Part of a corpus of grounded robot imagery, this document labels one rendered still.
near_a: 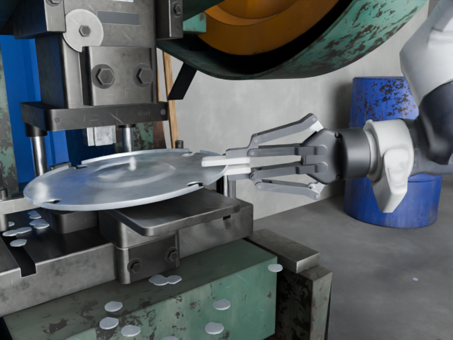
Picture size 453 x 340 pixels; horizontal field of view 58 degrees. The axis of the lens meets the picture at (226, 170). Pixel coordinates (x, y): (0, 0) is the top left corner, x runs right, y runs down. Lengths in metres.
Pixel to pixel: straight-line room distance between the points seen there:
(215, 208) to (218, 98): 1.81
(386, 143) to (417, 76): 0.09
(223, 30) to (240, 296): 0.57
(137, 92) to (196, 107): 1.60
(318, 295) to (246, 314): 0.12
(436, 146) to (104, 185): 0.43
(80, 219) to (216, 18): 0.55
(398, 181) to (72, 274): 0.45
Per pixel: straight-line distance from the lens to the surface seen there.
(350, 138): 0.60
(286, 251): 0.73
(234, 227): 0.74
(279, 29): 0.83
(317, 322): 0.74
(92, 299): 0.61
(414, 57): 0.62
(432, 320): 1.87
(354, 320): 1.76
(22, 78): 1.84
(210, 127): 2.28
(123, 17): 0.66
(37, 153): 0.76
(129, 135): 0.81
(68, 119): 0.64
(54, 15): 0.59
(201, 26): 0.95
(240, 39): 0.91
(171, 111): 1.85
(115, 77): 0.62
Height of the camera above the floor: 0.95
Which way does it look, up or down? 14 degrees down
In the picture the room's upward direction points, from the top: straight up
